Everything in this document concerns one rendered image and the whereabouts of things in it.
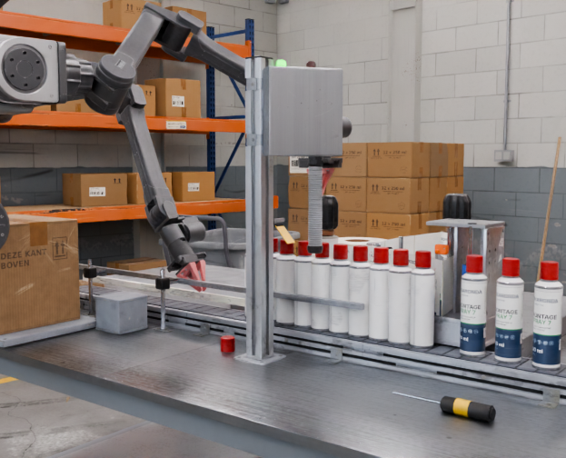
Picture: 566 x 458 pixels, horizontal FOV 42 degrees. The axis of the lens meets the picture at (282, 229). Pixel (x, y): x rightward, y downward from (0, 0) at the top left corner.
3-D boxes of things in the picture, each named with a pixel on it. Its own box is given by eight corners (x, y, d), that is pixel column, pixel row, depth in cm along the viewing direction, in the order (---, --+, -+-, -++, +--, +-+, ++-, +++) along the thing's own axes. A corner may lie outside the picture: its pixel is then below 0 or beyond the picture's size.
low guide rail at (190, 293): (381, 327, 170) (381, 318, 170) (378, 328, 169) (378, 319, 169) (86, 280, 235) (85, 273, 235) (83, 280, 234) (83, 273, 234)
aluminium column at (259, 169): (273, 357, 169) (273, 57, 162) (261, 361, 165) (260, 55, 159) (258, 353, 171) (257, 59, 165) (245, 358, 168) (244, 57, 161)
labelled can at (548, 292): (563, 366, 143) (568, 261, 141) (555, 373, 139) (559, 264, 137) (537, 362, 146) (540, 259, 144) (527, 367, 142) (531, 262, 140)
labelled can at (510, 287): (525, 360, 148) (529, 258, 146) (516, 365, 144) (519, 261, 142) (500, 355, 151) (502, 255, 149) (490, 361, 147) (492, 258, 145)
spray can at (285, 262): (302, 323, 181) (302, 239, 179) (288, 326, 177) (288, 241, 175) (285, 319, 185) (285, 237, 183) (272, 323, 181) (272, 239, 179)
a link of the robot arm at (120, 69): (134, 24, 191) (148, -9, 186) (181, 50, 194) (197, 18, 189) (78, 103, 156) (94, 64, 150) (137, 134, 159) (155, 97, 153)
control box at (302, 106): (342, 156, 162) (343, 68, 160) (268, 156, 157) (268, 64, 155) (326, 156, 172) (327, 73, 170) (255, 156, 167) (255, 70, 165)
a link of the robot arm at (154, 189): (110, 104, 222) (126, 83, 215) (126, 107, 226) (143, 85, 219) (146, 231, 207) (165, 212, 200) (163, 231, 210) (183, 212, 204)
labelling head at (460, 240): (503, 338, 164) (506, 223, 161) (480, 350, 154) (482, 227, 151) (445, 329, 172) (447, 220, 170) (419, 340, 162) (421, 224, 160)
